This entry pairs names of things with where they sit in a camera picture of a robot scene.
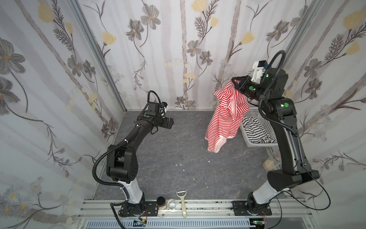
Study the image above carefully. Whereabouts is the red white striped tank top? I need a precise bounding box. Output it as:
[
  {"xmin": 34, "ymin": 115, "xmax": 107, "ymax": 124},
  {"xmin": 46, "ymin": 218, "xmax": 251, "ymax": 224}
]
[{"xmin": 205, "ymin": 82, "xmax": 250, "ymax": 153}]

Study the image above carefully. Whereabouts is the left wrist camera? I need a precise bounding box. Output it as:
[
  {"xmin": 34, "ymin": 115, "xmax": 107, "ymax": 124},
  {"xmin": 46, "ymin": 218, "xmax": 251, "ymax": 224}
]
[{"xmin": 145, "ymin": 102, "xmax": 168, "ymax": 116}]

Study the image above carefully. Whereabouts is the cream handled peeler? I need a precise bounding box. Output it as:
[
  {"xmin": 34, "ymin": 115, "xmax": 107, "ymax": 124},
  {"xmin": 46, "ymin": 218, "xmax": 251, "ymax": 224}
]
[{"xmin": 176, "ymin": 190, "xmax": 187, "ymax": 219}]

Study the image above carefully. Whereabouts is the white slotted cable duct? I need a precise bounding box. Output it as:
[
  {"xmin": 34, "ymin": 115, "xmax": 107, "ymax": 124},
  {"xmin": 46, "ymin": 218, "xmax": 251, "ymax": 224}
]
[{"xmin": 85, "ymin": 219, "xmax": 252, "ymax": 229}]

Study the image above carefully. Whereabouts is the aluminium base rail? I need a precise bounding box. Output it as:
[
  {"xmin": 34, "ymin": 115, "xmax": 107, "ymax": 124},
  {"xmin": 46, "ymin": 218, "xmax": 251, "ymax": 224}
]
[{"xmin": 77, "ymin": 198, "xmax": 319, "ymax": 229}]

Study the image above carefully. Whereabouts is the black white striped tank top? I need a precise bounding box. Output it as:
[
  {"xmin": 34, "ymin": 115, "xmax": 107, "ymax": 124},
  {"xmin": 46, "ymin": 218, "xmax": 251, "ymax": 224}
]
[{"xmin": 242, "ymin": 117, "xmax": 277, "ymax": 144}]

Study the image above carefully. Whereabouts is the clear glass jar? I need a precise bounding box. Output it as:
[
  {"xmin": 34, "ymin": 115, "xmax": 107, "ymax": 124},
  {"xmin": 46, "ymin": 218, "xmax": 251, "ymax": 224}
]
[{"xmin": 263, "ymin": 151, "xmax": 282, "ymax": 171}]

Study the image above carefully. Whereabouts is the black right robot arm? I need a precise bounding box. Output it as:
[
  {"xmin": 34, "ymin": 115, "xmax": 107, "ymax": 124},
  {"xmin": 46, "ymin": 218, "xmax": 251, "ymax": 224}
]
[{"xmin": 231, "ymin": 68, "xmax": 320, "ymax": 215}]

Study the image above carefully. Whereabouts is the white plastic laundry basket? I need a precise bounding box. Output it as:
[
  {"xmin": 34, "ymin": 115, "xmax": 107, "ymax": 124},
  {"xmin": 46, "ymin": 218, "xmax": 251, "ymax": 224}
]
[{"xmin": 240, "ymin": 107, "xmax": 278, "ymax": 148}]

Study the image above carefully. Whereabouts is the black corrugated cable conduit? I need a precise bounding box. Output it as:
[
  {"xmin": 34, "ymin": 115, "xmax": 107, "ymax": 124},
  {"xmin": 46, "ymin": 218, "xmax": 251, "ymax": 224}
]
[{"xmin": 92, "ymin": 141, "xmax": 126, "ymax": 229}]

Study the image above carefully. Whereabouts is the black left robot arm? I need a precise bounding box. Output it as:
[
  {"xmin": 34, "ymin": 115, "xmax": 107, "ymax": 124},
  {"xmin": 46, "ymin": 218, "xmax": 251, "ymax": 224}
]
[{"xmin": 106, "ymin": 113, "xmax": 174, "ymax": 217}]

